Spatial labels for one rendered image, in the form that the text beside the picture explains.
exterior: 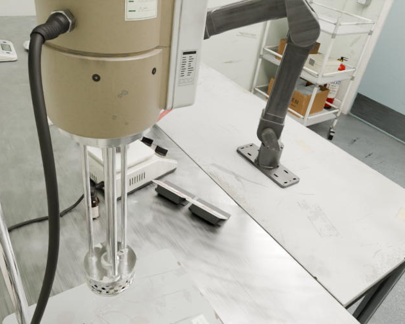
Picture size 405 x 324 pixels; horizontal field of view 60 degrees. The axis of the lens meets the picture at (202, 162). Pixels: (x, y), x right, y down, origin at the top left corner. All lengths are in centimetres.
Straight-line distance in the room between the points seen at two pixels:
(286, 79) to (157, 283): 54
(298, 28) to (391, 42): 283
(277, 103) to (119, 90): 65
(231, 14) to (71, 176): 53
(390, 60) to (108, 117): 342
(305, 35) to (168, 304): 60
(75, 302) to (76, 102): 43
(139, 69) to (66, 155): 71
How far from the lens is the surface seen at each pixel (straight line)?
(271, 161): 97
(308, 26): 82
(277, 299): 70
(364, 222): 95
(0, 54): 157
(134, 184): 83
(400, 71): 359
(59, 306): 65
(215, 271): 71
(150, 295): 65
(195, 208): 79
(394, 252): 91
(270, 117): 90
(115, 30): 27
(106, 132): 30
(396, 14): 361
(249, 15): 84
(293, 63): 86
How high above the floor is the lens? 145
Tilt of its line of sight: 35 degrees down
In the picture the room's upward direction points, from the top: 9 degrees clockwise
